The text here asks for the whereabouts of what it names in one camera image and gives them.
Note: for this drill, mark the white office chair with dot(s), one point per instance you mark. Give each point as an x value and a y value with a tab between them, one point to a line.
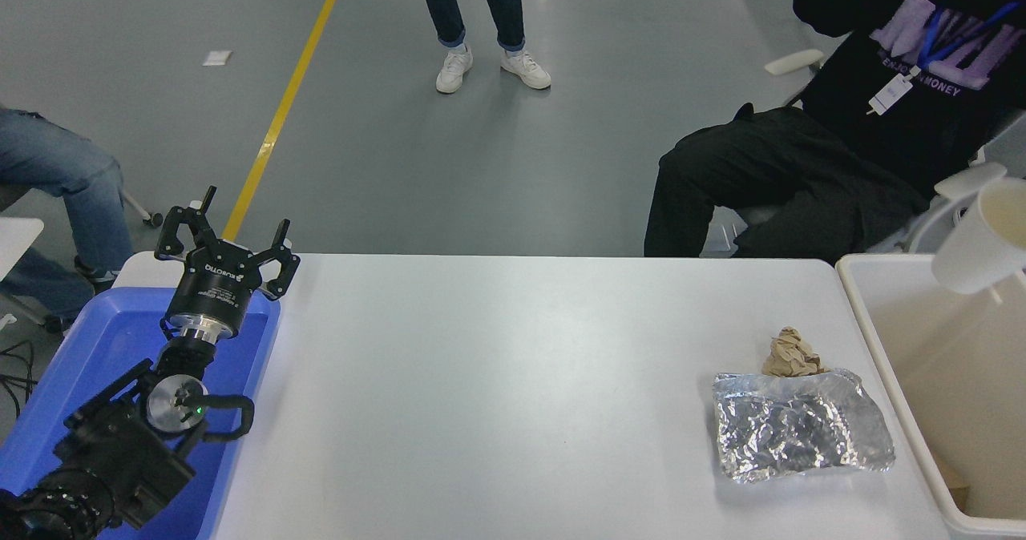
966	183

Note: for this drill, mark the standing person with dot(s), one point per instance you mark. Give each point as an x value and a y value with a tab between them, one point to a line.
441	3

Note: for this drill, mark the crumpled tan paper ball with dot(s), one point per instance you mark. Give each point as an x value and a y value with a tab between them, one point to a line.
792	353

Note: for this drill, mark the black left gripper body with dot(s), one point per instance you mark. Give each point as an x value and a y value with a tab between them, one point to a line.
215	288

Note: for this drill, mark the white id badge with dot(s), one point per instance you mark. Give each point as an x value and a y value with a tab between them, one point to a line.
890	94

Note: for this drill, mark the blue plastic tray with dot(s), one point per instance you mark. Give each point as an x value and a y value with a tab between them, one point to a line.
104	348

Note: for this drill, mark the white paper cup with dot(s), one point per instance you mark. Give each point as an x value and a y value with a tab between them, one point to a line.
974	243

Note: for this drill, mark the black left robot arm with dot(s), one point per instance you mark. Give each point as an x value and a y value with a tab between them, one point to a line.
119	452

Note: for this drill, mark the white side table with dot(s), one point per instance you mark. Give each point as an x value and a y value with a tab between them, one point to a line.
16	239

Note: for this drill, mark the large pale plastic bin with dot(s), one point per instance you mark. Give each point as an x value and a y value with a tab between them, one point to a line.
922	348

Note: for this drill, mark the chair leg with caster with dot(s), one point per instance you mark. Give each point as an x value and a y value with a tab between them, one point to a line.
152	219

